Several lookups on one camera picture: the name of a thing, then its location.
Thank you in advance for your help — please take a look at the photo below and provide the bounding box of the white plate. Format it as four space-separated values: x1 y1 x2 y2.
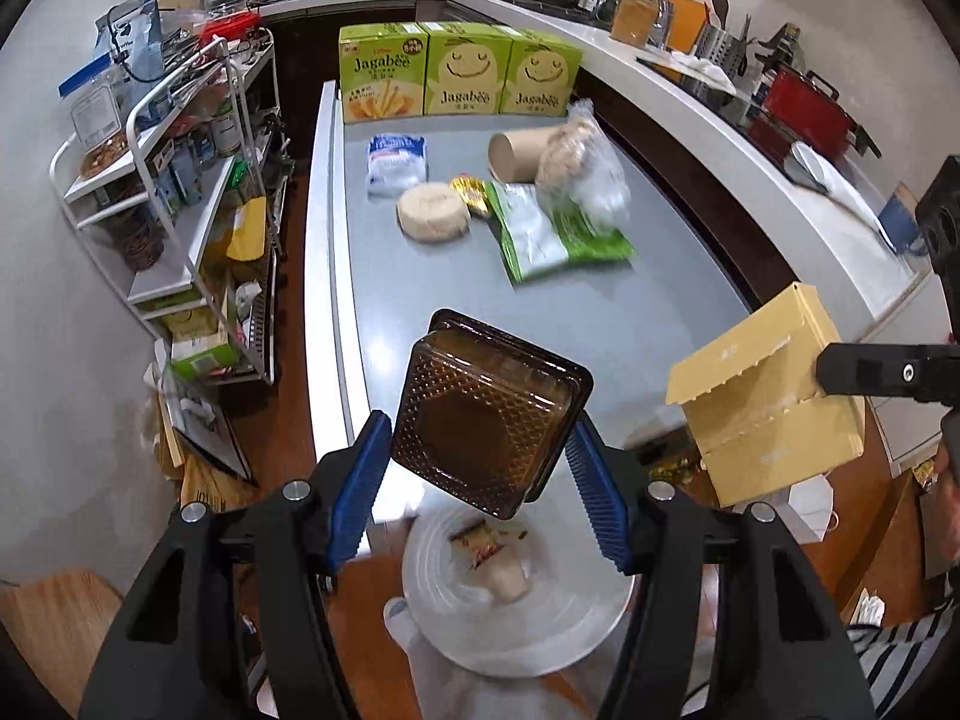
787 141 833 196

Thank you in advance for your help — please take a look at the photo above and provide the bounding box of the yellow cardboard box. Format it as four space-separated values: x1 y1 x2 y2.
666 282 867 509

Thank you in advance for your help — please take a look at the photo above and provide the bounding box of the green snack box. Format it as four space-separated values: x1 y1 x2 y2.
502 34 584 117
339 22 430 125
424 21 515 117

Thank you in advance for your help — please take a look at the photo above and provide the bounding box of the white plastic bin liner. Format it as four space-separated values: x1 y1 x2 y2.
382 596 623 720

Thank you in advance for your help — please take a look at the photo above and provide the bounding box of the printed candy wrapper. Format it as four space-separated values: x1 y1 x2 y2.
450 525 530 565

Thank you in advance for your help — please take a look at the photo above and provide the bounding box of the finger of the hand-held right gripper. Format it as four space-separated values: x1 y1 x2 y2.
816 343 960 404

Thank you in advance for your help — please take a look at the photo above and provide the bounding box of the round cream foam disc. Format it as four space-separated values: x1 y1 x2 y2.
396 181 473 244

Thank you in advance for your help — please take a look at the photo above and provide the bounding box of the white wire rack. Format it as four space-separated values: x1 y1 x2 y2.
49 37 286 387

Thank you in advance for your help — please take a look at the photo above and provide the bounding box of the gold foil wrapper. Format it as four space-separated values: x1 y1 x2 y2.
448 174 492 217

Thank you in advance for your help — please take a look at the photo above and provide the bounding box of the orange cutting board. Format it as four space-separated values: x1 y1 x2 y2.
656 0 710 53

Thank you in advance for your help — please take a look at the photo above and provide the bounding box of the green snack packet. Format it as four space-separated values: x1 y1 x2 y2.
487 181 638 284

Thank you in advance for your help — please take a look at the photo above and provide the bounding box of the wicker basket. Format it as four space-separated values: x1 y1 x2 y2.
112 202 166 271

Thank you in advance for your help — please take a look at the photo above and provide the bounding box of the clear zip bag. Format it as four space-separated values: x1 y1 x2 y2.
60 64 125 158

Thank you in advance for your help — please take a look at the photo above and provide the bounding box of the brown plastic container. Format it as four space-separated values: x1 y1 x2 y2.
390 309 595 521

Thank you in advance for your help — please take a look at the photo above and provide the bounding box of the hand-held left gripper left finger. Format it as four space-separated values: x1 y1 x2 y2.
79 411 392 720

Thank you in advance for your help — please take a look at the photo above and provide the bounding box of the red pot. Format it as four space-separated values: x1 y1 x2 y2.
757 66 882 173

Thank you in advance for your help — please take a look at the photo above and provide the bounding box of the metal cutlery holder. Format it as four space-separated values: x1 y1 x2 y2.
694 15 755 80

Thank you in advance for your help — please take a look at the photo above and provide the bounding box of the cream paper scrap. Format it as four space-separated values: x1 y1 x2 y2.
486 561 530 602

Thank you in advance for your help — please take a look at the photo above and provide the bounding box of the blue foil bag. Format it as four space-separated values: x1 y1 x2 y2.
94 0 164 83

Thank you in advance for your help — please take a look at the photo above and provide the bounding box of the wooden stool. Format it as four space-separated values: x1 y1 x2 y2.
0 570 125 717

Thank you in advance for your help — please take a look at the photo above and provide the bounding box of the white waste bin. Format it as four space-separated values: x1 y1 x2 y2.
382 502 638 680

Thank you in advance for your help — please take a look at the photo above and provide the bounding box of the clear plastic bag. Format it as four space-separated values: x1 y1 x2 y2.
534 99 632 226

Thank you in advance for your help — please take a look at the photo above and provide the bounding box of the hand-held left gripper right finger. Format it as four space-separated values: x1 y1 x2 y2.
566 420 875 720

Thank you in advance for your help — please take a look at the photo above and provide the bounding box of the striped shirt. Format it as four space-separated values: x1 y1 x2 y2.
847 615 960 720

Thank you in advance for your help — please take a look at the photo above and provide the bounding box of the tan storage container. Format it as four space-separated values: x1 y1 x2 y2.
610 0 665 46

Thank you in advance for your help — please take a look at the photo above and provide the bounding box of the brown paper cup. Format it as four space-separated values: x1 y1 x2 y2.
487 129 560 185

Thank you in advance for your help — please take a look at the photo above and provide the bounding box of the black framed board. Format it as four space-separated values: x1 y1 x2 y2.
161 367 252 481

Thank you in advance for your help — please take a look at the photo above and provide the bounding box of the white plastic packet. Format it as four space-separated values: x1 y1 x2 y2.
366 133 428 197

